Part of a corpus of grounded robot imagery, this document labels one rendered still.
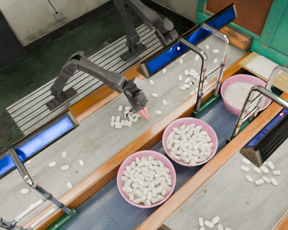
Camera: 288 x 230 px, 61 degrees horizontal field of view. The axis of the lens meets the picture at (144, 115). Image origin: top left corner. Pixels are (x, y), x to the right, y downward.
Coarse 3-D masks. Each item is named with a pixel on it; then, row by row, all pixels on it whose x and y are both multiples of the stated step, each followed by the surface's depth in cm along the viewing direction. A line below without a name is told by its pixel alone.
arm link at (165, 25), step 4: (160, 20) 137; (164, 20) 128; (168, 20) 129; (148, 24) 135; (160, 24) 131; (164, 24) 128; (168, 24) 129; (172, 24) 130; (152, 28) 134; (160, 28) 131; (164, 28) 129; (168, 28) 129; (172, 28) 130; (160, 32) 133; (164, 32) 132; (168, 32) 133
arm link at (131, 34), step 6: (126, 6) 147; (120, 12) 150; (126, 12) 148; (126, 18) 150; (126, 24) 154; (132, 24) 155; (126, 30) 158; (132, 30) 157; (126, 36) 161; (132, 36) 159; (138, 36) 162; (132, 42) 161
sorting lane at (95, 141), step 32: (192, 64) 153; (160, 96) 140; (96, 128) 131; (128, 128) 129; (32, 160) 123; (64, 160) 121; (96, 160) 120; (0, 192) 115; (32, 192) 113; (64, 192) 112
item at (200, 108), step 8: (200, 24) 115; (216, 32) 110; (184, 40) 108; (224, 40) 109; (192, 48) 106; (224, 48) 112; (200, 56) 104; (224, 56) 115; (224, 64) 119; (200, 80) 115; (216, 80) 129; (200, 88) 119; (208, 88) 127; (216, 88) 133; (200, 96) 124; (216, 96) 139; (200, 104) 131; (208, 104) 137; (192, 112) 135; (200, 112) 137
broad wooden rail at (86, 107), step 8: (136, 64) 154; (128, 72) 150; (136, 72) 150; (104, 88) 144; (88, 96) 141; (96, 96) 141; (104, 96) 140; (112, 96) 141; (80, 104) 138; (88, 104) 138; (96, 104) 138; (104, 104) 139; (72, 112) 136; (80, 112) 135; (88, 112) 136; (80, 120) 134; (24, 136) 129
